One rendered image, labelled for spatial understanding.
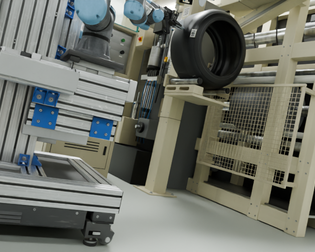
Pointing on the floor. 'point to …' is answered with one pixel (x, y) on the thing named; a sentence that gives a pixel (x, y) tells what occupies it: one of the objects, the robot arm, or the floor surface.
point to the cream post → (167, 130)
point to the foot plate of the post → (154, 192)
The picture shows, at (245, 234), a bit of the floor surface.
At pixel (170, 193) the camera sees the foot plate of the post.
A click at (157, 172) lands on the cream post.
